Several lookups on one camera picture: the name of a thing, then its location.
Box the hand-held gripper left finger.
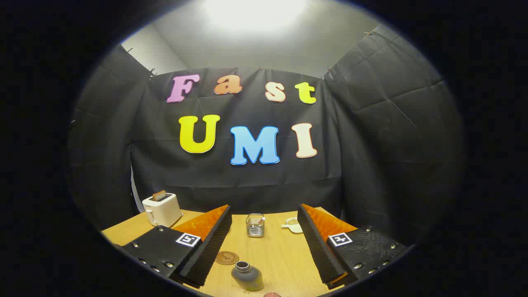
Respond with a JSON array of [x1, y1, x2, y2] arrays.
[[113, 204, 233, 288]]

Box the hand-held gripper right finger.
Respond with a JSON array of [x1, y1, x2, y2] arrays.
[[297, 203, 415, 290]]

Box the round cork coaster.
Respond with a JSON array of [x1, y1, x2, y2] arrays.
[[214, 251, 240, 265]]

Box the silver juice bottle green label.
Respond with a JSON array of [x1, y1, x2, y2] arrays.
[[231, 261, 265, 292]]

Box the white divided bean dish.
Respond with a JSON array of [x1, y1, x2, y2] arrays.
[[281, 217, 304, 234]]

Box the wooden table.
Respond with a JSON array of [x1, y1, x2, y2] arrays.
[[101, 208, 359, 297]]

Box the white toaster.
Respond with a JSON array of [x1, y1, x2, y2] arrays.
[[142, 192, 184, 228]]

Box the metal wire basket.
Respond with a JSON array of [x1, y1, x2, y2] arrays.
[[246, 213, 265, 238]]

